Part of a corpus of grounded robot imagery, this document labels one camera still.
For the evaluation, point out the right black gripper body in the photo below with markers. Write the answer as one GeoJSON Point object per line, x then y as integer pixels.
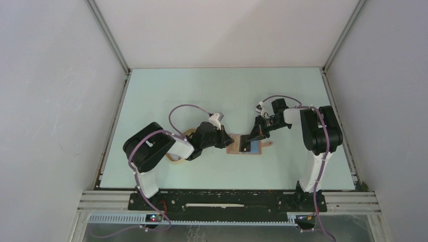
{"type": "Point", "coordinates": [268, 124]}

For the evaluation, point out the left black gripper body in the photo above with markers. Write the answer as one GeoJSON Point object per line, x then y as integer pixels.
{"type": "Point", "coordinates": [218, 135]}

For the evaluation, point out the black VIP credit card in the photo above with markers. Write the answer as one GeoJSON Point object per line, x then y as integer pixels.
{"type": "Point", "coordinates": [244, 145]}

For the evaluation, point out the yellow oval tray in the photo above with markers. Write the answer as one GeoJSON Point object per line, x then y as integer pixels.
{"type": "Point", "coordinates": [180, 150]}

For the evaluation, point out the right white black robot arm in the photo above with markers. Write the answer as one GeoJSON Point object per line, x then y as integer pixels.
{"type": "Point", "coordinates": [321, 134]}

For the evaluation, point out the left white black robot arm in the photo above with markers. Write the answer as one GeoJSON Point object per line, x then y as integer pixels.
{"type": "Point", "coordinates": [149, 146]}

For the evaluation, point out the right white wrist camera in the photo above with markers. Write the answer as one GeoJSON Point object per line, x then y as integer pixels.
{"type": "Point", "coordinates": [260, 109]}

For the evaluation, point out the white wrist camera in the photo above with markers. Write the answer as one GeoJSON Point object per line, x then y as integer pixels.
{"type": "Point", "coordinates": [215, 119]}
{"type": "Point", "coordinates": [260, 109]}

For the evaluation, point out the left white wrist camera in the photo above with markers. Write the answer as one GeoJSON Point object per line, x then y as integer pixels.
{"type": "Point", "coordinates": [215, 119]}

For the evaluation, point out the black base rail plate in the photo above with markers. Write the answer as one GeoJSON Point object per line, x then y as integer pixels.
{"type": "Point", "coordinates": [229, 205]}

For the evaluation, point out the aluminium frame rail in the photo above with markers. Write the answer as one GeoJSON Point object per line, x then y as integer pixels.
{"type": "Point", "coordinates": [112, 207]}

